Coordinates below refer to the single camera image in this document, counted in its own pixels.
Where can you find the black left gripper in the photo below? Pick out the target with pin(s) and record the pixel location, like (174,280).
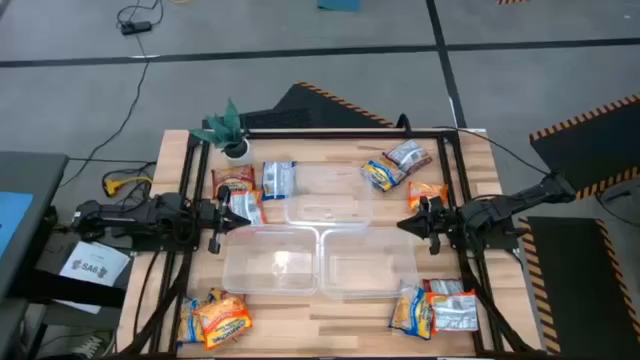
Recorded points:
(212,217)

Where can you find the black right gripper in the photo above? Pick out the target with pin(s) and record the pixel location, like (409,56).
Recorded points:
(442,222)

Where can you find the blue Maruchan noodle pack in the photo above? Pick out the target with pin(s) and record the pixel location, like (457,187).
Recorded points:
(186,322)
(411,312)
(382,174)
(278,180)

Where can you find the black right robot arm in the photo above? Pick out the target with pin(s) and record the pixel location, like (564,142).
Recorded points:
(500,210)

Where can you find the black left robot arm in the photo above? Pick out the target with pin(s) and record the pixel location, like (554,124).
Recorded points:
(150,215)

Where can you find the clear plastic container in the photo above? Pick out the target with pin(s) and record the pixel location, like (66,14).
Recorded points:
(330,200)
(367,262)
(270,260)

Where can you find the green plant in white pot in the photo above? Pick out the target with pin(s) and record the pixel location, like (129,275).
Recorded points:
(231,135)

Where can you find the black hazard-striped floor mat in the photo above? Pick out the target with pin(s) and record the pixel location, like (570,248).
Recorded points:
(575,285)
(320,107)
(512,1)
(590,145)

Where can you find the white printed paper sheet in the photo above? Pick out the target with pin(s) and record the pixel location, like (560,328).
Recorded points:
(94,264)

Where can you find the person's shoe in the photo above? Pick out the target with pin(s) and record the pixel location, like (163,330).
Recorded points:
(95,346)

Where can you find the dark grey desk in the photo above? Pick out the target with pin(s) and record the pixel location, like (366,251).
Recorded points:
(35,175)

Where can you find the black power adapter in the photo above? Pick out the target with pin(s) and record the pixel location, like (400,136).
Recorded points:
(136,27)

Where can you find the blue desk mat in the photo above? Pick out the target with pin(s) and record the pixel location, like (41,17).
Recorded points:
(12,220)

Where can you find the teal floor mat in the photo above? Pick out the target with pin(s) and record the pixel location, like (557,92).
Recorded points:
(339,5)

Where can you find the black aluminium frame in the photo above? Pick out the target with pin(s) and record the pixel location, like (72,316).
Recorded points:
(325,134)

